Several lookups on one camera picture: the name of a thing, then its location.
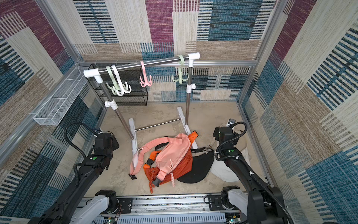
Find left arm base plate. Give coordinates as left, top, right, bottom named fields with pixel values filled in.
left=114, top=197, right=133, bottom=216

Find orange crossbody bag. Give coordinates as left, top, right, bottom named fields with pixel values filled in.
left=143, top=130, right=199, bottom=194

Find pink crossbody bag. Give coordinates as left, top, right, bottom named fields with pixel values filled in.
left=128, top=133, right=192, bottom=188

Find white wire mesh basket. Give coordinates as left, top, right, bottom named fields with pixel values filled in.
left=34, top=67, right=87, bottom=126

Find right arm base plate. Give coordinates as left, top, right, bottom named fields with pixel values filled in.
left=204, top=194, right=233, bottom=211

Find white plastic hook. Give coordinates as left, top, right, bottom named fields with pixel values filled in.
left=111, top=65, right=132, bottom=96

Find left green plastic hook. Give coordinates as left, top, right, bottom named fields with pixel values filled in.
left=106, top=66, right=121, bottom=96

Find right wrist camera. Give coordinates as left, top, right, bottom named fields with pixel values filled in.
left=226, top=119, right=236, bottom=127

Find white metal garment rack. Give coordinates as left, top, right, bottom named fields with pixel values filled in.
left=84, top=52, right=200, bottom=166

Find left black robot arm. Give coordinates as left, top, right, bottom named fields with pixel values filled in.
left=29, top=122, right=119, bottom=224

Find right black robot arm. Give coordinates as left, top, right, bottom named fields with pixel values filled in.
left=213, top=121, right=294, bottom=224

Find right green plastic hook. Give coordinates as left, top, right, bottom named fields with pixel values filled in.
left=171, top=55, right=189, bottom=85

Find black crossbody bag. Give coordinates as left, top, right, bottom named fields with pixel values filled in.
left=177, top=148, right=214, bottom=184

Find green plastic hook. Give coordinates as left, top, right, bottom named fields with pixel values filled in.
left=171, top=55, right=189, bottom=85
left=106, top=66, right=121, bottom=96

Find cream white crossbody bag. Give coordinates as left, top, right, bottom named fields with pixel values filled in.
left=210, top=137, right=250, bottom=183

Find pink plastic hook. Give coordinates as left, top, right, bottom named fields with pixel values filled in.
left=140, top=61, right=153, bottom=88

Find black mesh shelf rack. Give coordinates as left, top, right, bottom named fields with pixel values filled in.
left=87, top=63, right=149, bottom=106

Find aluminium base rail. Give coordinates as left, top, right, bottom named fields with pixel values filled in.
left=77, top=189, right=246, bottom=224

